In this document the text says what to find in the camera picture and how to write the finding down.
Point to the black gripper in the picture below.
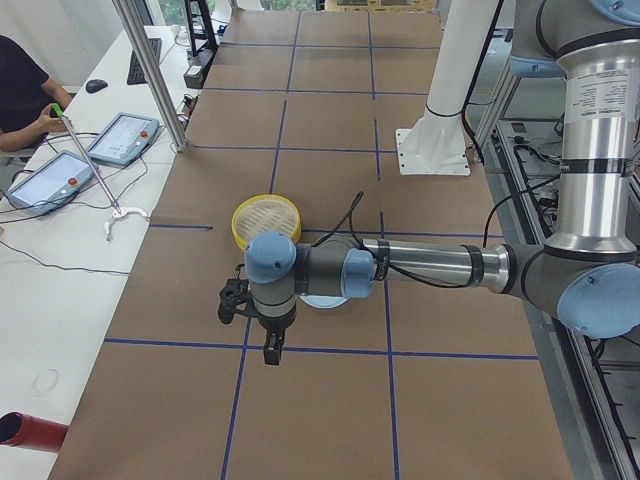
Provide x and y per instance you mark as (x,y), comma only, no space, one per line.
(273,326)

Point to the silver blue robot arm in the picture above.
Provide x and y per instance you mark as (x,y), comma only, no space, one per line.
(584,274)

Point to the yellow bamboo steamer basket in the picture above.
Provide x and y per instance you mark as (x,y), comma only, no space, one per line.
(265,212)

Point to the light blue plate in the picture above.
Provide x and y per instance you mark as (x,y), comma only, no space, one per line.
(323,302)

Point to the far teach pendant tablet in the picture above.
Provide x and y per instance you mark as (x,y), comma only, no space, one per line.
(123,140)

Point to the teach pendant tablet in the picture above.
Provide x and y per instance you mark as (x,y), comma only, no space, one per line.
(52,185)
(123,140)

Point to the red cylinder tube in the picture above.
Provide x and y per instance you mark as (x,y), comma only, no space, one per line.
(33,433)

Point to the near teach pendant tablet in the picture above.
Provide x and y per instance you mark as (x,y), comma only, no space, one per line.
(52,185)

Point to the black box device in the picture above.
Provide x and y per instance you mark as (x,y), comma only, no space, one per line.
(198,69)

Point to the black computer mouse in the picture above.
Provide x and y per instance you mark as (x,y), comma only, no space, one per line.
(95,85)

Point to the metal reacher grabber stick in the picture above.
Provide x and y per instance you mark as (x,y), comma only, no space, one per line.
(119,212)

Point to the person in black shirt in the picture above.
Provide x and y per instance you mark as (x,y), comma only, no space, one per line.
(27,97)

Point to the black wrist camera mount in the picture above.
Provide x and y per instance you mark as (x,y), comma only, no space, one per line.
(233,296)

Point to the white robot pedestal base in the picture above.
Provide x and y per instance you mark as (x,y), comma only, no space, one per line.
(435,145)

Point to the aluminium frame post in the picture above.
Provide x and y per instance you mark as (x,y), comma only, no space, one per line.
(136,33)

